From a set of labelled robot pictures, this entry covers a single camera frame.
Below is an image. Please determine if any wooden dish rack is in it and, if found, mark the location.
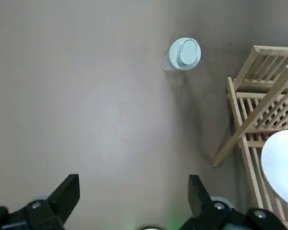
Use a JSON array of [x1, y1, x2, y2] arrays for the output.
[[213, 45, 288, 222]]

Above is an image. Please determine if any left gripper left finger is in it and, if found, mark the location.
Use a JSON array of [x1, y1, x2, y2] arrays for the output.
[[0, 174, 80, 230]]

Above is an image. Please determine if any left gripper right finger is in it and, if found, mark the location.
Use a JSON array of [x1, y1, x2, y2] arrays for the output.
[[182, 174, 288, 230]]

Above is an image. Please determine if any pale round plate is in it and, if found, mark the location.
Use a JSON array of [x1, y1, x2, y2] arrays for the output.
[[261, 129, 288, 209]]

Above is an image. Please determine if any clear bottle grey cap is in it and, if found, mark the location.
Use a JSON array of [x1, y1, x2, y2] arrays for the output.
[[162, 37, 202, 72]]

